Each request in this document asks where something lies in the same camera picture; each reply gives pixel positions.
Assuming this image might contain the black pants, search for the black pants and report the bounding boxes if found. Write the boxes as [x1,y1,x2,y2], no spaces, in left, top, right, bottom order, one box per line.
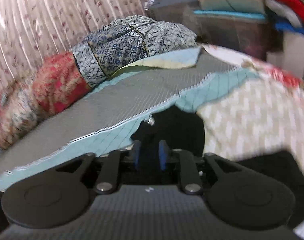
[130,105,304,228]

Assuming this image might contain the patterned bedsheet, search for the patterned bedsheet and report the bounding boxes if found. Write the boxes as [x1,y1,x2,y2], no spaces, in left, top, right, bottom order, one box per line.
[0,46,304,239]

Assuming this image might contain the red floral rolled quilt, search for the red floral rolled quilt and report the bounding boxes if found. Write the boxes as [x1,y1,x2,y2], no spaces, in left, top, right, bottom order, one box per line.
[0,51,91,155]

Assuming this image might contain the clear plastic storage bin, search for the clear plastic storage bin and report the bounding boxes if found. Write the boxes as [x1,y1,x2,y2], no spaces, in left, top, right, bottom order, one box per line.
[146,0,272,60]

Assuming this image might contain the pink floral curtain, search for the pink floral curtain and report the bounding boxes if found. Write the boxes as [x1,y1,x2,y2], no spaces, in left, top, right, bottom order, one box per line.
[0,0,152,90]

